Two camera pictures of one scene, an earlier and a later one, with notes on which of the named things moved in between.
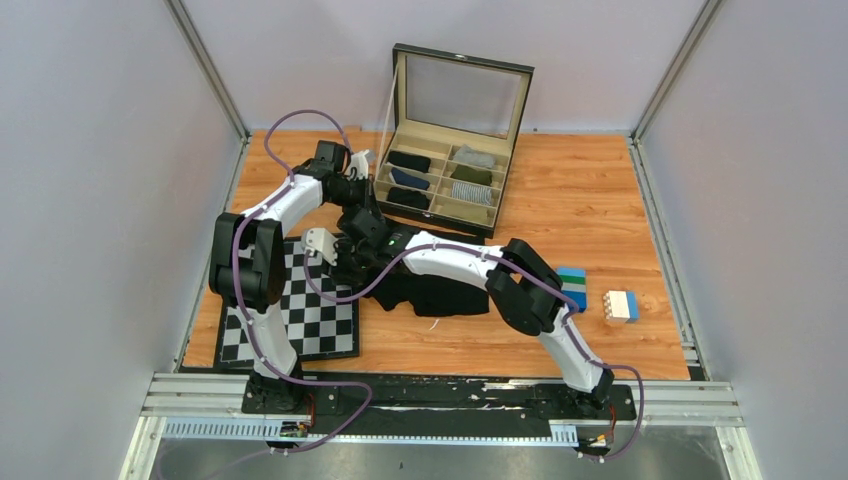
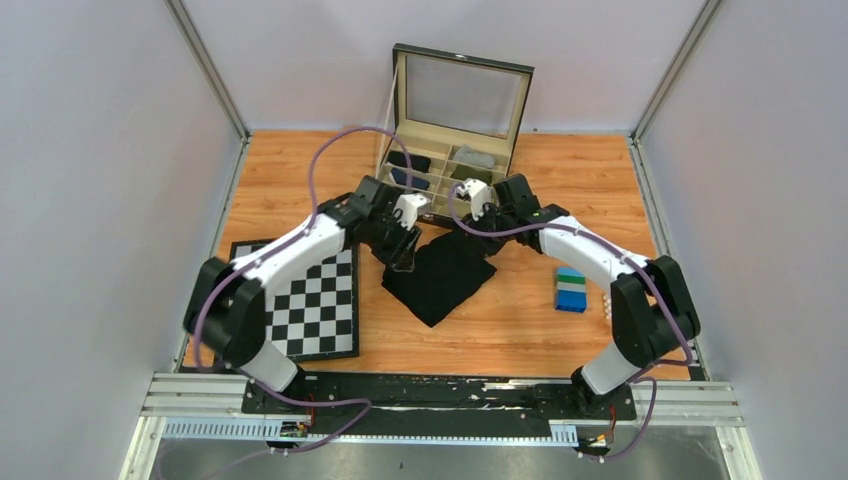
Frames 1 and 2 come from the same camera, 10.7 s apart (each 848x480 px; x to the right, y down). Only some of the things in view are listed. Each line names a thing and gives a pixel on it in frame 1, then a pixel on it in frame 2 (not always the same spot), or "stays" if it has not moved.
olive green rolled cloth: (469, 174) stays
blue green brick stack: (574, 285) stays
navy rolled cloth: (402, 178) stays
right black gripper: (341, 246) -> (488, 248)
